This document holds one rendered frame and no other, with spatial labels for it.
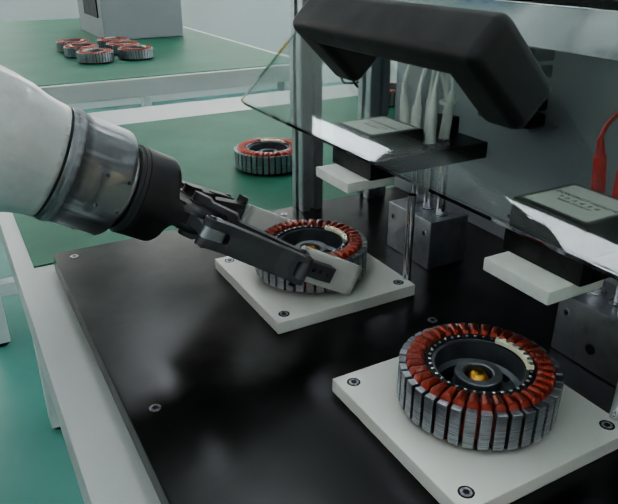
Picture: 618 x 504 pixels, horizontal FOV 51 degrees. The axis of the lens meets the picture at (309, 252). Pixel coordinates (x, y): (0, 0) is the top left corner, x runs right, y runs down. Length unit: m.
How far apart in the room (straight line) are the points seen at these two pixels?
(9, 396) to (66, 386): 1.36
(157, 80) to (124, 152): 1.44
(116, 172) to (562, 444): 0.37
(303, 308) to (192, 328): 0.10
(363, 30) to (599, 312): 0.37
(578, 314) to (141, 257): 0.45
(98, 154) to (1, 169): 0.07
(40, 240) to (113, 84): 1.09
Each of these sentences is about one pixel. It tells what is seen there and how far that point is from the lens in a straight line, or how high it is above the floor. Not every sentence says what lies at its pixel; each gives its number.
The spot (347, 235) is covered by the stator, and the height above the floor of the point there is 0.82.
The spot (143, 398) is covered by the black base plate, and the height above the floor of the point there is 0.77.
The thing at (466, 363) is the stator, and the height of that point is 0.81.
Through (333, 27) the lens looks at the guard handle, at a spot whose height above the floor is 1.05.
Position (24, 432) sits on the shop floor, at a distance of 1.81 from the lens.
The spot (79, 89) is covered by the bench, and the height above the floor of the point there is 0.73.
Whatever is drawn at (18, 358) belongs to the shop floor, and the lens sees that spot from 2.10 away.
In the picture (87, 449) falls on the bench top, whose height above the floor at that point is 0.75.
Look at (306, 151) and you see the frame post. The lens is 0.82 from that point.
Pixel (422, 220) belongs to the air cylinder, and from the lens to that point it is 0.69.
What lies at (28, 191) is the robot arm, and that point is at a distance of 0.50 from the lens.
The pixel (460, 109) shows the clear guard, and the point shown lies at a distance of 0.24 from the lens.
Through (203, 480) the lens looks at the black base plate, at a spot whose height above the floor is 0.77.
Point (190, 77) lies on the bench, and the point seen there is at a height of 0.74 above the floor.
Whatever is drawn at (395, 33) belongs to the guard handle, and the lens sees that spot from 0.22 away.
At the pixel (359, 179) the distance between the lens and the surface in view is 0.62.
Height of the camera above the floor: 1.08
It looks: 25 degrees down
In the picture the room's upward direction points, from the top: straight up
